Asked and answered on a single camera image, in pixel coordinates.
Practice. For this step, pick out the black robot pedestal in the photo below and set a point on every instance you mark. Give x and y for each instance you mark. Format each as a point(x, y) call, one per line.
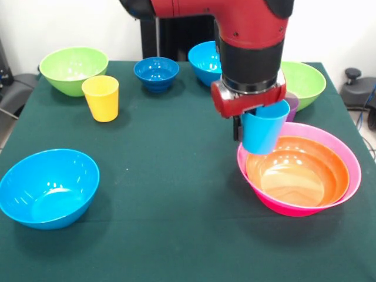
point(182, 38)

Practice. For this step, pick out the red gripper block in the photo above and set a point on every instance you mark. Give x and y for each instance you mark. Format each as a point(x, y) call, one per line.
point(249, 101)

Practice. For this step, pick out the orange plastic bowl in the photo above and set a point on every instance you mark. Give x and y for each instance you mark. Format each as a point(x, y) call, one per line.
point(320, 176)

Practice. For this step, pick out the green plastic bowl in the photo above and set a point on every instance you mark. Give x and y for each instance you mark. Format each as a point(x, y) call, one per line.
point(73, 66)
point(305, 80)

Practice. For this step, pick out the dark green tablecloth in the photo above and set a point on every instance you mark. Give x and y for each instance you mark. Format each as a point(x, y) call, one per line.
point(176, 191)

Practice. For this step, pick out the small dark blue bowl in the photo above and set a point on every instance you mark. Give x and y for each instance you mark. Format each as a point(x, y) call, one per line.
point(156, 73)

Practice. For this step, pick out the light blue plastic cup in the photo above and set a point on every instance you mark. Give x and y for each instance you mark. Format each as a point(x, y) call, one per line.
point(263, 133)

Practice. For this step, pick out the black device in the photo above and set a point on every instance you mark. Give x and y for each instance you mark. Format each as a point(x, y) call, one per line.
point(3, 70)

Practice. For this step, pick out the grey chair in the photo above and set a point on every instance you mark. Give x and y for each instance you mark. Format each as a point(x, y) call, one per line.
point(14, 94)

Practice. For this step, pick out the large pink plastic bowl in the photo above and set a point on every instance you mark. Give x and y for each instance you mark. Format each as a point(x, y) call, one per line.
point(282, 208)

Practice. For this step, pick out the purple plastic cup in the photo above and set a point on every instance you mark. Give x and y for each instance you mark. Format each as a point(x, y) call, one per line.
point(293, 108)

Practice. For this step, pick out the black equipment with knob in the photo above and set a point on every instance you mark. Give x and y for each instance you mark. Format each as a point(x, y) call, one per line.
point(358, 91)

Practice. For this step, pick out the light blue plastic bowl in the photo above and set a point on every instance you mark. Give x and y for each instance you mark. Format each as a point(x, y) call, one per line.
point(204, 64)
point(50, 191)

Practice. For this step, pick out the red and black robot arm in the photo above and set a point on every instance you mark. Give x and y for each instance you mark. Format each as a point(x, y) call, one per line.
point(249, 35)

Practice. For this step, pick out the yellow plastic cup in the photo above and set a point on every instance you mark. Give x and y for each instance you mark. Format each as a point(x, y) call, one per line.
point(101, 100)

